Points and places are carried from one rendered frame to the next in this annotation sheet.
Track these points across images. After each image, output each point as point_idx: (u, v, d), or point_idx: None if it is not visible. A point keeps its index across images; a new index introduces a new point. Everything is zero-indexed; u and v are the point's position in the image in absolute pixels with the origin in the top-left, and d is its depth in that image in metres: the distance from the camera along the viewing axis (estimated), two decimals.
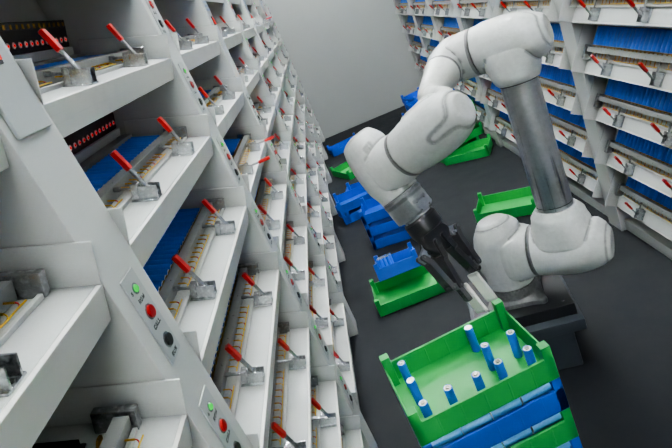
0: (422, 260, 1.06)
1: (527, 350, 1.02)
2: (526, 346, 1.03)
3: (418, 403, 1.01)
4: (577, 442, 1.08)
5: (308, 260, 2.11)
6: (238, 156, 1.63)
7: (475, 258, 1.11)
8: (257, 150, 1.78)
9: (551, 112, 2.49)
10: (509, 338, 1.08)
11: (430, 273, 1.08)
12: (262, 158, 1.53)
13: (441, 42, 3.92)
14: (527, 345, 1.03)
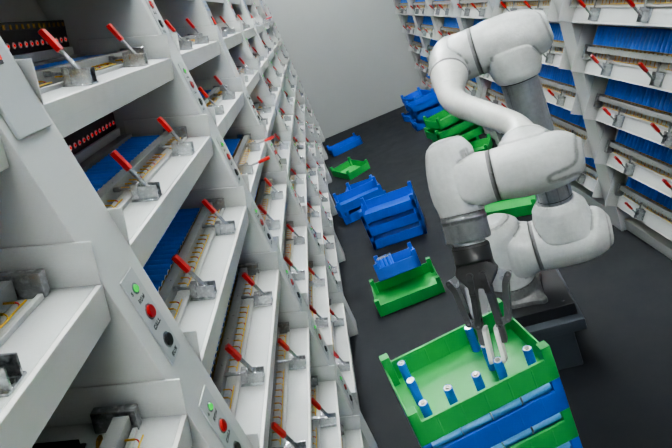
0: (511, 274, 1.02)
1: (527, 350, 1.02)
2: (526, 346, 1.03)
3: (418, 403, 1.01)
4: (577, 442, 1.08)
5: (308, 260, 2.11)
6: (238, 156, 1.63)
7: (471, 316, 1.06)
8: (257, 150, 1.78)
9: (551, 112, 2.49)
10: (230, 153, 1.71)
11: (509, 293, 1.01)
12: (262, 158, 1.53)
13: None
14: (527, 345, 1.03)
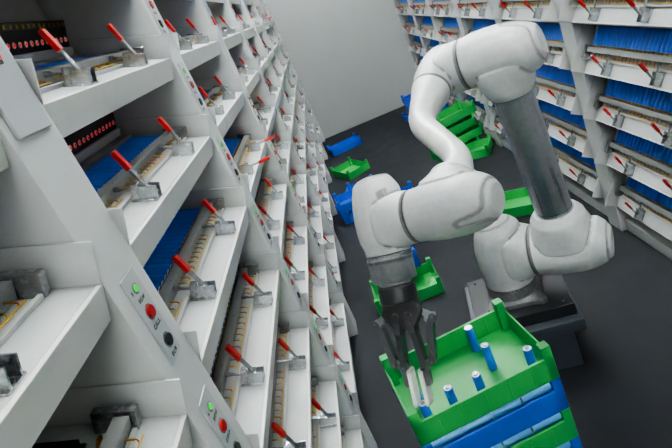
0: (436, 315, 1.00)
1: (527, 350, 1.02)
2: (526, 346, 1.03)
3: (418, 403, 1.01)
4: (577, 442, 1.08)
5: (308, 260, 2.11)
6: (238, 156, 1.63)
7: (398, 357, 1.04)
8: (257, 150, 1.78)
9: (551, 112, 2.49)
10: (230, 153, 1.71)
11: (432, 336, 0.99)
12: (262, 158, 1.53)
13: (441, 42, 3.92)
14: (527, 345, 1.03)
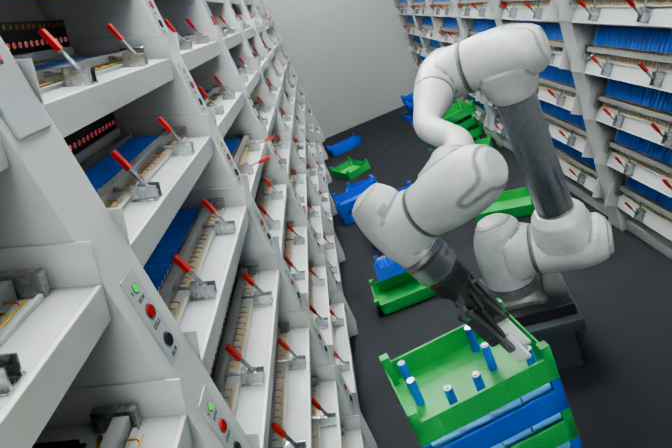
0: (468, 316, 0.95)
1: (527, 350, 1.02)
2: (526, 346, 1.03)
3: None
4: (577, 442, 1.08)
5: (308, 260, 2.11)
6: (238, 156, 1.63)
7: (499, 305, 1.05)
8: (257, 150, 1.78)
9: (551, 112, 2.49)
10: (230, 153, 1.71)
11: (473, 330, 0.97)
12: (262, 158, 1.53)
13: (441, 42, 3.92)
14: (527, 345, 1.03)
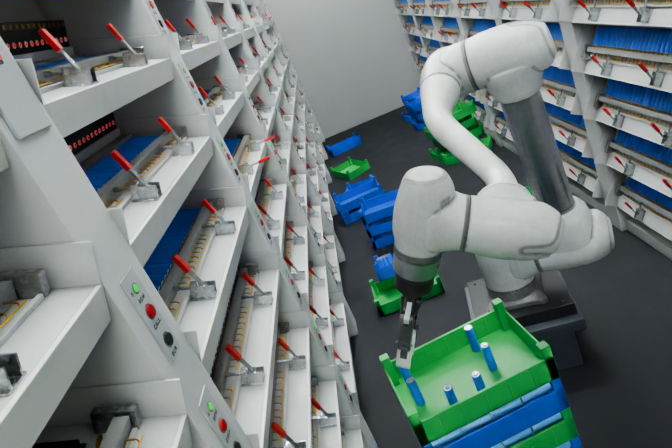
0: (410, 322, 0.99)
1: None
2: None
3: None
4: (577, 442, 1.08)
5: (308, 260, 2.11)
6: (238, 156, 1.63)
7: (417, 316, 1.12)
8: (257, 150, 1.78)
9: (551, 112, 2.49)
10: (230, 153, 1.71)
11: (399, 330, 1.02)
12: (262, 158, 1.53)
13: (441, 42, 3.92)
14: None
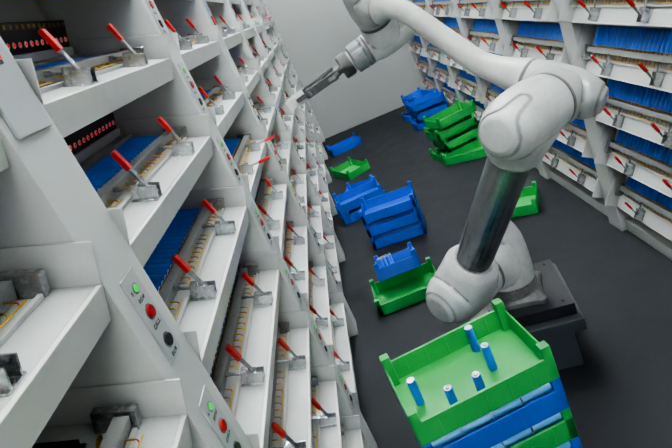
0: (334, 80, 1.52)
1: None
2: None
3: None
4: (577, 442, 1.08)
5: (308, 260, 2.11)
6: (238, 156, 1.63)
7: None
8: (257, 150, 1.78)
9: None
10: (230, 153, 1.71)
11: (321, 81, 1.52)
12: (262, 158, 1.53)
13: None
14: None
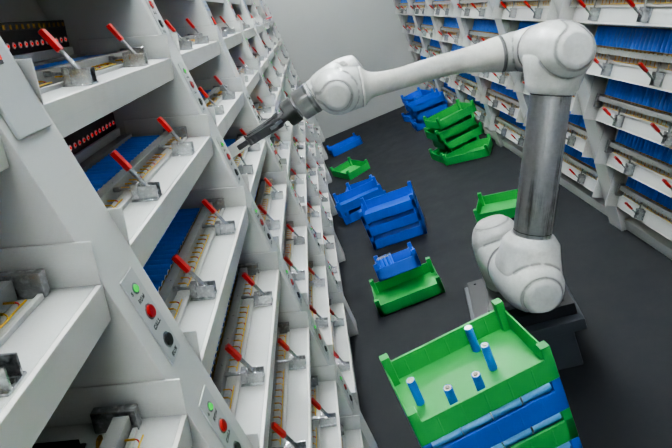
0: (275, 129, 1.44)
1: None
2: None
3: None
4: (577, 442, 1.08)
5: (308, 260, 2.11)
6: (232, 157, 1.63)
7: None
8: (257, 150, 1.78)
9: None
10: None
11: (261, 129, 1.45)
12: None
13: (441, 42, 3.92)
14: None
